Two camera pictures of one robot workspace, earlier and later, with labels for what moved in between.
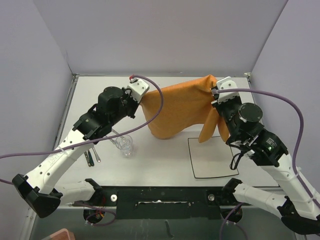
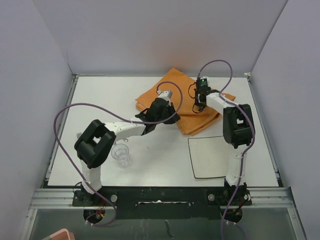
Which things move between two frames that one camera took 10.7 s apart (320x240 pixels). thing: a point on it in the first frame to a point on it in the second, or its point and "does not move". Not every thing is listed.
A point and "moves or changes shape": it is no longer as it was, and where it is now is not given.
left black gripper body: x=128 y=107 to x=168 y=113
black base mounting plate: x=171 y=202 does not move
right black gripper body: x=228 y=109 to x=196 y=98
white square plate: x=210 y=158 does not move
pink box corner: x=63 y=234 does not move
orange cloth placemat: x=185 y=103 moves or changes shape
